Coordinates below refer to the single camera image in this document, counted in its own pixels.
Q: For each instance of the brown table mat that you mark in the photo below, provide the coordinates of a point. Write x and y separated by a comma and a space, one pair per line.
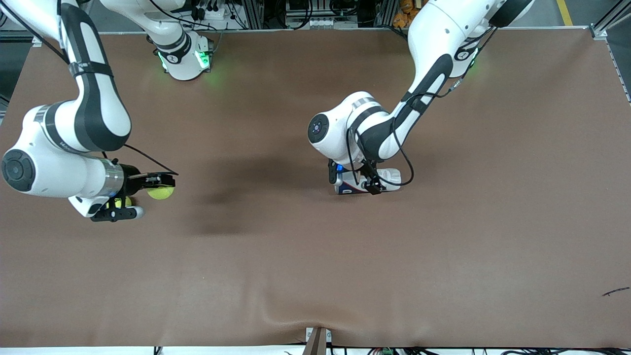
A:
315, 271

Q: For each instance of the orange bags pile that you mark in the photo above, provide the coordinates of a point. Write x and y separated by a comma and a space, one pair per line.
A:
402, 17

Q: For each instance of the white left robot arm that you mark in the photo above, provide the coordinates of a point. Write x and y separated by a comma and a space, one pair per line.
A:
345, 123

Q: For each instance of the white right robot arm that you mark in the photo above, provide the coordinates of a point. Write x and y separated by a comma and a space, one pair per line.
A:
64, 172

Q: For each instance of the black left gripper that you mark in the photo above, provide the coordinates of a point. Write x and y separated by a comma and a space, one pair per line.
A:
370, 183

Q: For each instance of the aluminium frame profile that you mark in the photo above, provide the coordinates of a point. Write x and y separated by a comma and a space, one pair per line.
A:
384, 12
255, 12
599, 32

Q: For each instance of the metal table clamp bracket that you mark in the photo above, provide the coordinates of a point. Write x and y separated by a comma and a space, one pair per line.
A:
318, 342

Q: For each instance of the silver tennis ball can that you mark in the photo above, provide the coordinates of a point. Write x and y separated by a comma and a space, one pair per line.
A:
389, 175

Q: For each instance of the white terminal block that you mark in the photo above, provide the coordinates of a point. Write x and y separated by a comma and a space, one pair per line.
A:
323, 22

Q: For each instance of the white power strip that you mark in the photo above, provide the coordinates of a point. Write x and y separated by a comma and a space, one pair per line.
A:
217, 14

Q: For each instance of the yellow tennis ball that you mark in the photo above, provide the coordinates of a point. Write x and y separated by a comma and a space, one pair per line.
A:
123, 202
161, 193

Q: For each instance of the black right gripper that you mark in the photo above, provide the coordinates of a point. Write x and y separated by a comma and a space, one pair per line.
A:
131, 180

